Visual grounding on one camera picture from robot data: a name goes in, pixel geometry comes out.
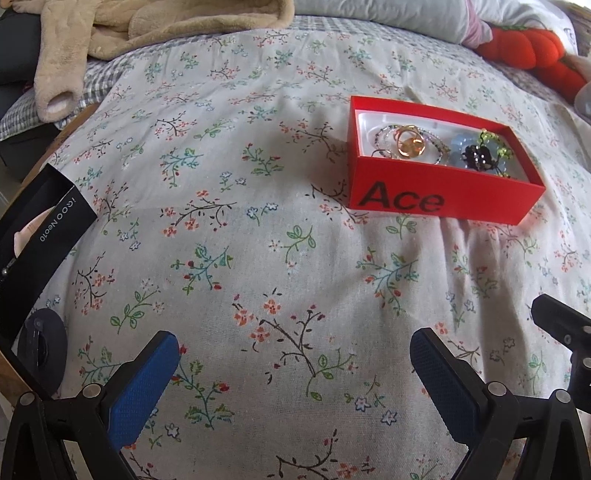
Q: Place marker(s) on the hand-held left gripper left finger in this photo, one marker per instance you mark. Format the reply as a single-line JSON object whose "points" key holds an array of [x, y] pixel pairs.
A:
{"points": [[143, 383]]}

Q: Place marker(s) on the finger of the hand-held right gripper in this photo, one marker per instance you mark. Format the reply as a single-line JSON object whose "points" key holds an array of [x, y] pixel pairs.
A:
{"points": [[561, 325]]}

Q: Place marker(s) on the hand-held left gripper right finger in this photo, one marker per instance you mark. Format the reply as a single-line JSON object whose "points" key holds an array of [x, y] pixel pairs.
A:
{"points": [[445, 383]]}

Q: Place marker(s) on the red cardboard box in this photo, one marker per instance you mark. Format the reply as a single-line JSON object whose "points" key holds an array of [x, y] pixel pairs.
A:
{"points": [[485, 203]]}

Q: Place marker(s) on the dark blue jewelled brooch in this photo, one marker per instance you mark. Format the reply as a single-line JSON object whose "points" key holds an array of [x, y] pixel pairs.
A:
{"points": [[478, 157]]}

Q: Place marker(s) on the dark blue round object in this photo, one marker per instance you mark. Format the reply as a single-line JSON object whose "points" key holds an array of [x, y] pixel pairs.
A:
{"points": [[41, 346]]}

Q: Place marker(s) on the black cardboard box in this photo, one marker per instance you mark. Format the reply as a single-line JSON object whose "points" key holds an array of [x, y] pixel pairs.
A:
{"points": [[41, 240]]}

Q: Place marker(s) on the floral bedsheet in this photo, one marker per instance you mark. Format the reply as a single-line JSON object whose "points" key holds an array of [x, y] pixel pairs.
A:
{"points": [[277, 230]]}

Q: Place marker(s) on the orange pumpkin plush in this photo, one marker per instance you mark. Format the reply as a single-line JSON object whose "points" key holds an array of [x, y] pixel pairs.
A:
{"points": [[526, 48]]}

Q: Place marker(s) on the pink cloth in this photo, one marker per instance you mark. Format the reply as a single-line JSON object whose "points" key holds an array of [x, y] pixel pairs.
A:
{"points": [[478, 27]]}

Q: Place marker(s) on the white printed pillow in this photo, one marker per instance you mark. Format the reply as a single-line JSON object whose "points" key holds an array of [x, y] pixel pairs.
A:
{"points": [[521, 11]]}

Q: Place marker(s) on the grey white pillow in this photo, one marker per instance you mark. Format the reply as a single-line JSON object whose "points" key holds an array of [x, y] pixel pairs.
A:
{"points": [[378, 18]]}

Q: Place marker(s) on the beige plush robe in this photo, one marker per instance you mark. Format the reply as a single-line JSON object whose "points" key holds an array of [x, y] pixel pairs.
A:
{"points": [[184, 27]]}

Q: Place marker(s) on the dark grey cushion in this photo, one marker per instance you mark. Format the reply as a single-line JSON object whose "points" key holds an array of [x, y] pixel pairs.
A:
{"points": [[18, 46]]}

